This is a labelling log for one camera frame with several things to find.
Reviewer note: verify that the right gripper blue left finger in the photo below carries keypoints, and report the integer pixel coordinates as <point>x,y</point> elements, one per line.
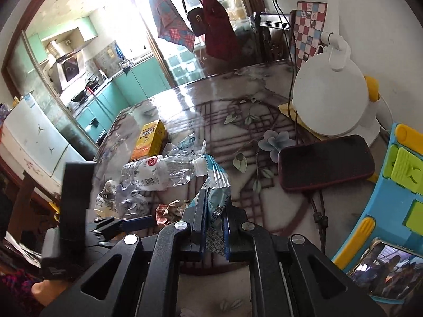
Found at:
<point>196,216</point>

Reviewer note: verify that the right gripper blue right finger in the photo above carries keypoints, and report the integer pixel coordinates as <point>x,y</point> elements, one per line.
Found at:
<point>237,234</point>

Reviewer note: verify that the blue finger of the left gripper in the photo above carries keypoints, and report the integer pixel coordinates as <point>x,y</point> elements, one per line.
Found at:
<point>139,223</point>

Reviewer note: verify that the brown red paper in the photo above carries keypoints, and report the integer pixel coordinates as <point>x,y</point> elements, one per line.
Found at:
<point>173,212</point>

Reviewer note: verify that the white grey paper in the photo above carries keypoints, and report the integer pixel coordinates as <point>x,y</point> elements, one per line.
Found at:
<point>131,202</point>

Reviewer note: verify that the blue white snack packet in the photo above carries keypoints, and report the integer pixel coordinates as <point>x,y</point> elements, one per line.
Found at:
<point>218,194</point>

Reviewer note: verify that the teal kitchen cabinets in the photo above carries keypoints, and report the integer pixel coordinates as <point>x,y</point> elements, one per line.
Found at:
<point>125,89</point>

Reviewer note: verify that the crushed printed paper cup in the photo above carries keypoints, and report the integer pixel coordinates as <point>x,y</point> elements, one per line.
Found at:
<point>105,203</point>

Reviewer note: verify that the crushed clear plastic bottle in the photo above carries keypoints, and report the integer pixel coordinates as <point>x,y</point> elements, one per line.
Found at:
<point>159,173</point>

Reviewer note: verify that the crumpled clear blue bottle label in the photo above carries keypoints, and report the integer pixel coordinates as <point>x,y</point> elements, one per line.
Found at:
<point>189,146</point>

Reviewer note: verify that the orange yellow carton box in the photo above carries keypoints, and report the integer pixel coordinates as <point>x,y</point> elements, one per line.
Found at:
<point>149,141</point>

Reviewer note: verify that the red cased smartphone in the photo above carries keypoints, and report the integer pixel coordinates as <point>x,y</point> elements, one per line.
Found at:
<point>322,164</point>

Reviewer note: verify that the white refrigerator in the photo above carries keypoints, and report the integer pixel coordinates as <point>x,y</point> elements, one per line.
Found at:
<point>36,144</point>

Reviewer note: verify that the blue yellow toy stand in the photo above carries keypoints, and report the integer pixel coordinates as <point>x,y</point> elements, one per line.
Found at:
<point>383,253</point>

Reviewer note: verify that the white range hood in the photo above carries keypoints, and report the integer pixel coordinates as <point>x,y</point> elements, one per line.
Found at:
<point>66,49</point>

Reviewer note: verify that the dark red hanging garment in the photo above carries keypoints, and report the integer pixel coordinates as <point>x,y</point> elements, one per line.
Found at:
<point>220,39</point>

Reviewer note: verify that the white desk lamp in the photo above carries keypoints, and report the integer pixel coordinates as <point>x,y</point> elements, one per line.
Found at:
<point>330,94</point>

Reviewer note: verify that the plaid umbrella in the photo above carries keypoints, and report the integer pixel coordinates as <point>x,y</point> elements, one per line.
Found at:
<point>170,25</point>

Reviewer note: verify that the black handbag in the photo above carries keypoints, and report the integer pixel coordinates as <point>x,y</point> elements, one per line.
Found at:
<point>196,19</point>

